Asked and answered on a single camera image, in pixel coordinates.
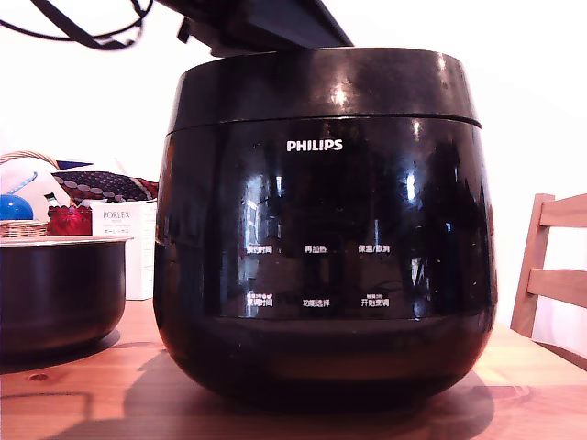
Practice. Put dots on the black Philips rice cooker body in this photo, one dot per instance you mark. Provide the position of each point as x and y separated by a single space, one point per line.
321 206

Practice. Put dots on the wooden chair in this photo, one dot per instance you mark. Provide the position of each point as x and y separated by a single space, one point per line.
534 266

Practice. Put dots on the wicker basket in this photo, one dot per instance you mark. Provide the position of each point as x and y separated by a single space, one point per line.
20 229

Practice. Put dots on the black rice cooker lid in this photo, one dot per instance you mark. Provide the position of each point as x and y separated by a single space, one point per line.
321 84

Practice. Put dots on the white Porlex box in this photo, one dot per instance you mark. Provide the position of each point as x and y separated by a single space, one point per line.
117 256

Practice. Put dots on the dark dotted patterned cloth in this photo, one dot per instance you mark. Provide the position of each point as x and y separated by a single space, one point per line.
105 184

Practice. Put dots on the white round bag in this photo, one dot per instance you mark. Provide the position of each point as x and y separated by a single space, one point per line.
27 176

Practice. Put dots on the plain white box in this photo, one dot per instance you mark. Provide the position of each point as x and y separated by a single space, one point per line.
147 247

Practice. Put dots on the red glass jar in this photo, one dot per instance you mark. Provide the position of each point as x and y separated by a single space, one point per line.
69 222

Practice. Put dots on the black inner cooking pot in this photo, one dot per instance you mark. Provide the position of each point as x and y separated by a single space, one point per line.
59 293

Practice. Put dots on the blue ball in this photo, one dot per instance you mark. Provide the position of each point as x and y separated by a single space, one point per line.
14 208

